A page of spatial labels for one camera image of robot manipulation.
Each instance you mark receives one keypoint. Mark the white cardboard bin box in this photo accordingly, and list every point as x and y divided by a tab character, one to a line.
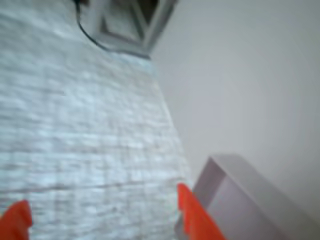
237	200

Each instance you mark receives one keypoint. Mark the grey woven curtain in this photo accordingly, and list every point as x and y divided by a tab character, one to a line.
75	125

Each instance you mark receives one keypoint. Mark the grey window frame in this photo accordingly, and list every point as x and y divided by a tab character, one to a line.
147	37

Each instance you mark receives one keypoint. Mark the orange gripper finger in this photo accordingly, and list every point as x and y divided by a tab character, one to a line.
15	222
195	215

